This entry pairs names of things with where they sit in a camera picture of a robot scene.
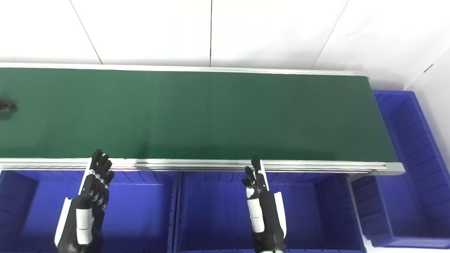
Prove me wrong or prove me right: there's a blue plastic bin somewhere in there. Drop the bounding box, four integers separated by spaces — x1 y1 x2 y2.
0 170 178 253
174 171 367 253
351 90 450 249

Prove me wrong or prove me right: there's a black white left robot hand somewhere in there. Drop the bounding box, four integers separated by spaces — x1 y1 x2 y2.
54 149 115 253

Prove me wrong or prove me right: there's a black flanged metal part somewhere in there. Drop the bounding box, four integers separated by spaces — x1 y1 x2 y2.
0 98 17 113

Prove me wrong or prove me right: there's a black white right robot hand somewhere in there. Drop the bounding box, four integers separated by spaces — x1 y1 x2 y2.
242 154 287 253

